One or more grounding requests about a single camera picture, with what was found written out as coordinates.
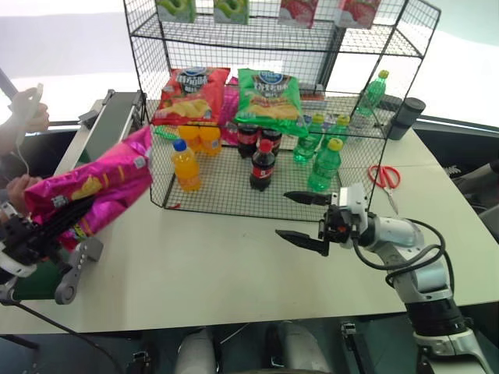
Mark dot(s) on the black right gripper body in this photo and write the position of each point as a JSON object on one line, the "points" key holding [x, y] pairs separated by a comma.
{"points": [[335, 226]]}

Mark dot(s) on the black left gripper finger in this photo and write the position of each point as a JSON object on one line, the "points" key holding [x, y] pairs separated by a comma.
{"points": [[52, 243], [70, 214]]}

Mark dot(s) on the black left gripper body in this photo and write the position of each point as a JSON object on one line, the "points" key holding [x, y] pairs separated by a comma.
{"points": [[17, 239]]}

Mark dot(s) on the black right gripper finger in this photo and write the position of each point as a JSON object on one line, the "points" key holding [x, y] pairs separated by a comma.
{"points": [[306, 240], [312, 197]]}

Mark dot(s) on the pink potato chip bag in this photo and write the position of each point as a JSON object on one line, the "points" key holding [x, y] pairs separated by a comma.
{"points": [[105, 175], [229, 105]]}

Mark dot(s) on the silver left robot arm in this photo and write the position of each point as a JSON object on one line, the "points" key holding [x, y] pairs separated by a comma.
{"points": [[6, 286]]}

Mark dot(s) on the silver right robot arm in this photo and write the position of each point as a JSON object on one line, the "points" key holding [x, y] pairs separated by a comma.
{"points": [[425, 272]]}

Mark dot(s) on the green belt conveyor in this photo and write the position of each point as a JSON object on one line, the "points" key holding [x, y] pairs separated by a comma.
{"points": [[111, 124]]}

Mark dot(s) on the person's bare hand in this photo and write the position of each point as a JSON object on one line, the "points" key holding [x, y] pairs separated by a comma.
{"points": [[21, 192]]}

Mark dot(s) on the person's hand holding phone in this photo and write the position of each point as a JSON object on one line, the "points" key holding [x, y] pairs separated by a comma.
{"points": [[23, 107]]}

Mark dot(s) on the green soda bottle yellow cap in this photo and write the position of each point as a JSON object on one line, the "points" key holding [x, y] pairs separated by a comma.
{"points": [[372, 93], [338, 130], [306, 146], [324, 167]]}

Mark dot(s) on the cola bottle red cap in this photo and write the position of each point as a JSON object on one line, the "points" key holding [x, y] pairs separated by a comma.
{"points": [[271, 137], [247, 138], [263, 169]]}

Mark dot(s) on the red flat box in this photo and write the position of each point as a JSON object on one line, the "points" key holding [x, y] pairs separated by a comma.
{"points": [[312, 93]]}

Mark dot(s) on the green potato chip bag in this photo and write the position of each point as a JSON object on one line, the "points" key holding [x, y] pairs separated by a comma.
{"points": [[269, 99]]}

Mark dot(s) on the silver rounded robot leg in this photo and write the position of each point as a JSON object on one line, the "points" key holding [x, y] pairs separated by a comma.
{"points": [[300, 348], [195, 352]]}

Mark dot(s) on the black cylinder cup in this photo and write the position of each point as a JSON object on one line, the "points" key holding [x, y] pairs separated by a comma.
{"points": [[405, 117]]}

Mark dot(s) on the orange soda bottle blue cap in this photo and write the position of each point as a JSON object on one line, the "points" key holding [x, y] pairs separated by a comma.
{"points": [[186, 167]]}

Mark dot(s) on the green plastic toothed clip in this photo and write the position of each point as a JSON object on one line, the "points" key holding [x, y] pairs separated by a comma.
{"points": [[167, 133]]}

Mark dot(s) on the red potato chip bag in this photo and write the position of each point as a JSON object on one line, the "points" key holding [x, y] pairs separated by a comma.
{"points": [[191, 95]]}

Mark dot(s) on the red strawberry juice carton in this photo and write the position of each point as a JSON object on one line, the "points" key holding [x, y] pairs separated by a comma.
{"points": [[358, 12], [298, 12]]}

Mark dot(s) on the green apple juice carton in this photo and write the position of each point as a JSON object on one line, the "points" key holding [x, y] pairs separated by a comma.
{"points": [[231, 11], [175, 9]]}

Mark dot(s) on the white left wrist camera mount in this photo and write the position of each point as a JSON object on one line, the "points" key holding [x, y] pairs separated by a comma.
{"points": [[17, 269]]}

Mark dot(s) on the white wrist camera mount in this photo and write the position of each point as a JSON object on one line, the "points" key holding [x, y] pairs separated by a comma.
{"points": [[354, 198], [17, 269]]}

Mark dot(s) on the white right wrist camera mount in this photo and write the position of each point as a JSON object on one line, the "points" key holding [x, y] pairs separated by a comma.
{"points": [[354, 198]]}

